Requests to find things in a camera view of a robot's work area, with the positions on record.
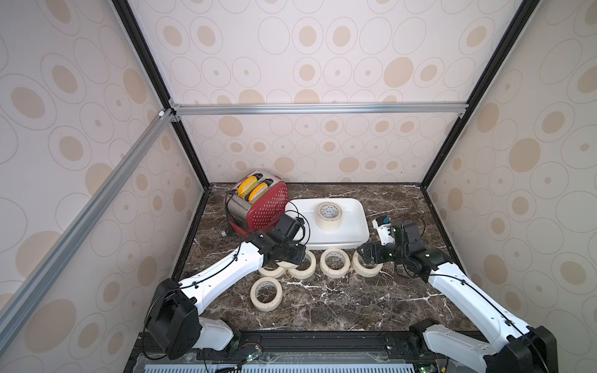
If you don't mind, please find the masking tape roll four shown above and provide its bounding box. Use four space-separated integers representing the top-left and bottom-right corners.
352 251 383 278

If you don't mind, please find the white plastic storage box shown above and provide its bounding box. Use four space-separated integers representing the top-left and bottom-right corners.
285 198 369 251

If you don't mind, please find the masking tape roll six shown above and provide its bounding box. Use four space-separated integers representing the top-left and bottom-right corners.
258 267 286 279

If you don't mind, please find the masking tape roll five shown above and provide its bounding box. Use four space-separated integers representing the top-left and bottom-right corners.
288 250 317 280

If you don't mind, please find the masking tape roll three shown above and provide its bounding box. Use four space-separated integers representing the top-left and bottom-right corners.
320 248 351 279

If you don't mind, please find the masking tape roll two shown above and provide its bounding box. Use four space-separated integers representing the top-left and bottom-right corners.
316 202 343 232

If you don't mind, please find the masking tape roll one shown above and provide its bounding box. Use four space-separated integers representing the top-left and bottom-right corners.
250 278 283 312

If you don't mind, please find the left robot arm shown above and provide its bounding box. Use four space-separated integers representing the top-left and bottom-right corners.
143 212 310 360

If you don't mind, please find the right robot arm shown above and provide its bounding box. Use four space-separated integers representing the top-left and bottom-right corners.
358 216 558 372

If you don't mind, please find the red polka-dot toaster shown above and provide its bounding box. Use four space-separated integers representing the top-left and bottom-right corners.
224 170 290 236

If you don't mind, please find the yellow toast slice right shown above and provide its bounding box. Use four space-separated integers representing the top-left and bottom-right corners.
247 182 269 203

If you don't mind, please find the yellow toast slice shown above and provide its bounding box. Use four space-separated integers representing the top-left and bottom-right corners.
236 176 259 198
247 182 269 203

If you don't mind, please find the yellow toast slice left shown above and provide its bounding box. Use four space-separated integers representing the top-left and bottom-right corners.
236 176 259 198

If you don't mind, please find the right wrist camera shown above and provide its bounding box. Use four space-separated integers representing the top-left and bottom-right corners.
373 215 396 246

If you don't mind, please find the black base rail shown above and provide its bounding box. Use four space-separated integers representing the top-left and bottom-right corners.
124 330 491 372

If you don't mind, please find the horizontal aluminium frame bar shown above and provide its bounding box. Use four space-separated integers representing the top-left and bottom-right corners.
174 102 469 116

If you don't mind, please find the diagonal aluminium frame bar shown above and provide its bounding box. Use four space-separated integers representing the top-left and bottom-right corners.
1 109 174 354

